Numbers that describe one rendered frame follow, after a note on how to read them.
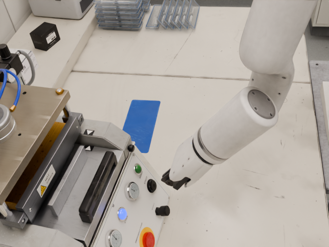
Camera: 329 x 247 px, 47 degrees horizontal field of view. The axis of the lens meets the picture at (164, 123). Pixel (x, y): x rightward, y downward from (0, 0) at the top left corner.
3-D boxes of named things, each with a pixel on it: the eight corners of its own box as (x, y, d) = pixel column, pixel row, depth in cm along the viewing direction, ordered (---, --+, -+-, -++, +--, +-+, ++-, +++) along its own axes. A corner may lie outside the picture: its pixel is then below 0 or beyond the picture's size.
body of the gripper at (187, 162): (200, 117, 80) (174, 142, 88) (191, 155, 73) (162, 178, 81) (229, 135, 81) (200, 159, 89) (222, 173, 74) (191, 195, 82)
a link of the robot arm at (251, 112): (218, 114, 80) (192, 131, 73) (260, 77, 70) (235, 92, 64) (243, 146, 78) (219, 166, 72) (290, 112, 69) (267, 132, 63)
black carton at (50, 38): (34, 48, 149) (28, 33, 144) (49, 36, 154) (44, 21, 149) (46, 51, 146) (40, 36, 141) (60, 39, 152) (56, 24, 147)
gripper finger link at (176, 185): (195, 161, 78) (189, 154, 84) (175, 192, 79) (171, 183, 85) (199, 164, 79) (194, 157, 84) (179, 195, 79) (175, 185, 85)
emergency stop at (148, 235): (146, 253, 88) (137, 244, 86) (151, 237, 91) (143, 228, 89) (152, 253, 88) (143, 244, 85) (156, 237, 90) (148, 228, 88)
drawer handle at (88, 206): (82, 221, 73) (76, 210, 70) (109, 161, 83) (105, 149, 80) (91, 223, 72) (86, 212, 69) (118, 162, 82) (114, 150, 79)
